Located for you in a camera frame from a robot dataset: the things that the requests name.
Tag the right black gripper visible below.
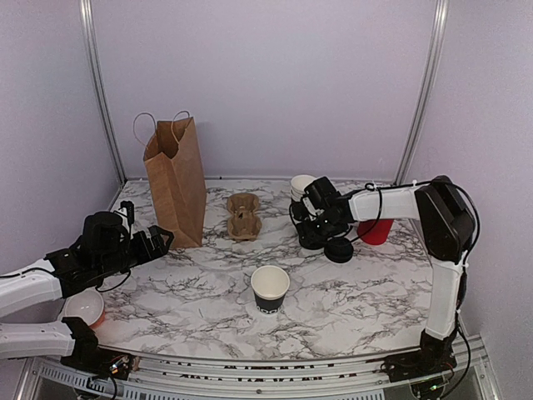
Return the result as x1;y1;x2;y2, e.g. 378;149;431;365
296;212;343;247

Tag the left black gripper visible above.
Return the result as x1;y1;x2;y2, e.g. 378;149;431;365
95;224;173;280

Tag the black plastic cup lid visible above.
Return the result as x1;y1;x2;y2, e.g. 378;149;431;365
298;234;326;250

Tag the black paper coffee cup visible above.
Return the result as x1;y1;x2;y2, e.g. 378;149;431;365
251;265;291;315

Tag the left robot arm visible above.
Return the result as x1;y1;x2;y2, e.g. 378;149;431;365
1;205;174;380

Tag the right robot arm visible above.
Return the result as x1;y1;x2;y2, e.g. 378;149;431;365
289;176;480;382

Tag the stack of paper cups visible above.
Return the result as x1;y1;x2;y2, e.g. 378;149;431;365
290;174;316;203

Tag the red cylindrical container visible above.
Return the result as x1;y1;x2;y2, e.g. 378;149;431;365
357;219;394;246

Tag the brown cardboard cup carrier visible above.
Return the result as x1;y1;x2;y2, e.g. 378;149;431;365
227;192;262;241

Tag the brown paper bag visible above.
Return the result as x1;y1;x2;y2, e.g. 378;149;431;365
133;111;207;249

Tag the white and orange bowl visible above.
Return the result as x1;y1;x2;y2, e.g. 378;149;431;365
61;288;105;328

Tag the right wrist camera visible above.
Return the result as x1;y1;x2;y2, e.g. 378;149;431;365
296;194;316;221

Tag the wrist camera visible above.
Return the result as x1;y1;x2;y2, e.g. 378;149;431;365
296;194;316;221
113;201;135;238

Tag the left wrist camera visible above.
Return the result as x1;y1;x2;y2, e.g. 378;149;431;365
113;201;135;238

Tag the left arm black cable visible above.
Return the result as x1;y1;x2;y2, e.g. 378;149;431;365
93;266;130;293

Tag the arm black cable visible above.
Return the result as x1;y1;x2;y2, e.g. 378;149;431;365
93;266;130;293
349;181;482;368

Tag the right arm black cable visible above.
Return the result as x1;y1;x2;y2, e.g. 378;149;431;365
349;181;482;368

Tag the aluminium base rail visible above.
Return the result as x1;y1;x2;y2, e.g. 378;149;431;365
14;336;501;399

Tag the right aluminium frame post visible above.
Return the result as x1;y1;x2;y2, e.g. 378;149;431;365
394;0;450;183

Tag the aluminium frame post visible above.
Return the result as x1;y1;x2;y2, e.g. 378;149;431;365
79;0;127;187
394;0;450;183

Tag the left aluminium frame post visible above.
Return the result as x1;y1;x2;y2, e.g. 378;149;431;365
79;0;127;187

